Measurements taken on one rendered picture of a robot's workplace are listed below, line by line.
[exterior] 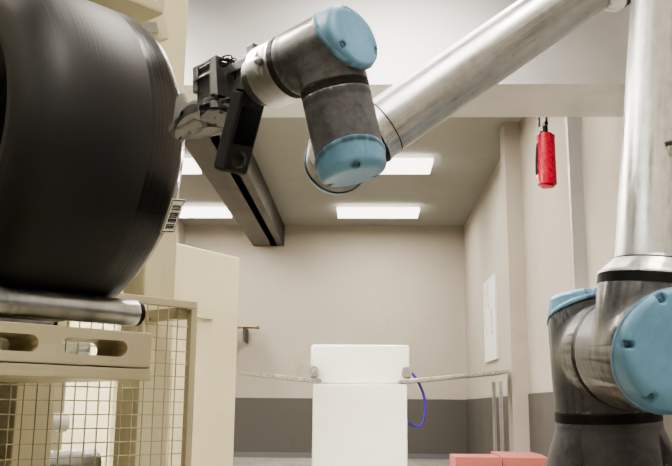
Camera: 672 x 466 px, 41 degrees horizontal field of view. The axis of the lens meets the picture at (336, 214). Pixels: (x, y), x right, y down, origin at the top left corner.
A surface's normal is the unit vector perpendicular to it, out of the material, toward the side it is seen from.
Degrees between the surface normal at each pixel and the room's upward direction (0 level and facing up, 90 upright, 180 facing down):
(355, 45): 78
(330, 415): 90
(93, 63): 73
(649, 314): 98
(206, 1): 90
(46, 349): 90
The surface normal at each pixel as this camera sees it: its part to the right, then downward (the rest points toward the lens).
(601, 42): -0.03, -0.21
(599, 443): -0.42, -0.46
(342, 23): 0.73, -0.33
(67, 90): 0.53, -0.24
